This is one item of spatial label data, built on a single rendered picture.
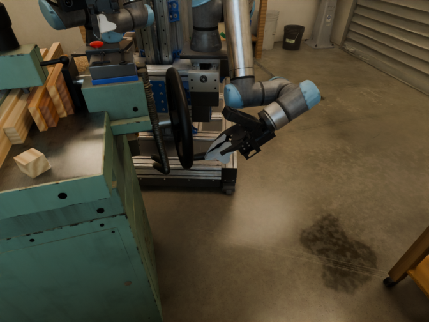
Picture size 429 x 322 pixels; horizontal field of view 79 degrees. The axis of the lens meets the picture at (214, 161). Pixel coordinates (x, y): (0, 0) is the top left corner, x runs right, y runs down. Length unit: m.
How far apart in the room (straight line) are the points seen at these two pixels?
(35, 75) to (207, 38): 0.79
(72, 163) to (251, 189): 1.30
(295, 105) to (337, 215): 1.04
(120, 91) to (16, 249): 0.43
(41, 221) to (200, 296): 0.82
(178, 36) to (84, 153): 1.05
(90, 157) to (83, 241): 0.27
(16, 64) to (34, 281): 0.53
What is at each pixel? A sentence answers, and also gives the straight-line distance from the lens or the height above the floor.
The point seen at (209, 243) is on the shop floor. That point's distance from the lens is 1.43.
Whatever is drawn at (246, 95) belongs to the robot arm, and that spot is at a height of 0.86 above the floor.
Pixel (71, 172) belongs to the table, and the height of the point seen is 0.90.
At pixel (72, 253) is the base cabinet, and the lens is 0.78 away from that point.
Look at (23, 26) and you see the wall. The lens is 4.32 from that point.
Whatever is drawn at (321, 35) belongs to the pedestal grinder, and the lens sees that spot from 4.45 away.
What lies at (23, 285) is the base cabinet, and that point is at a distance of 0.90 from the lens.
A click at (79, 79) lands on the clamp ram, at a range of 0.72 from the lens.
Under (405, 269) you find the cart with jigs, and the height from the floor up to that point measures 0.18.
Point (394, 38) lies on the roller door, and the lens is 3.85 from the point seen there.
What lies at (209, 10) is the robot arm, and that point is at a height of 0.98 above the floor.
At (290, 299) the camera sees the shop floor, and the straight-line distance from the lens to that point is 1.35.
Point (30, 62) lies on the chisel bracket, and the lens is 0.69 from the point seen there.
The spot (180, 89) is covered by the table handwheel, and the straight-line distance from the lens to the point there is 0.66.
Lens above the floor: 1.21
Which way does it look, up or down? 40 degrees down
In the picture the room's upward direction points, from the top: straight up
